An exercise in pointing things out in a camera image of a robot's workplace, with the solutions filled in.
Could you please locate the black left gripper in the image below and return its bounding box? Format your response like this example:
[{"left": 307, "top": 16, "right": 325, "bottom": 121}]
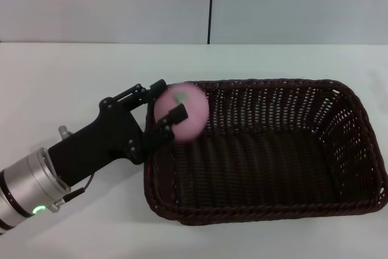
[{"left": 48, "top": 79, "right": 189, "bottom": 187}]

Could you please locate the pink peach toy ball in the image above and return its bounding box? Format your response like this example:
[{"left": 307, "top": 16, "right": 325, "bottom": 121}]
[{"left": 153, "top": 82, "right": 210, "bottom": 143}]

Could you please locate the dark brown wicker basket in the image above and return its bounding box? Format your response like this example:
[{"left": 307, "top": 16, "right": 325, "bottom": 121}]
[{"left": 142, "top": 78, "right": 388, "bottom": 227}]

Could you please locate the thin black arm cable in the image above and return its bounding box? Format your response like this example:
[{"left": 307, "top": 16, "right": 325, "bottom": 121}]
[{"left": 64, "top": 173, "right": 96, "bottom": 202}]

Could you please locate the black vertical wall strip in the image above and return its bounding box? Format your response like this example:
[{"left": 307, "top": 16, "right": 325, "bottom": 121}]
[{"left": 207, "top": 0, "right": 216, "bottom": 45}]

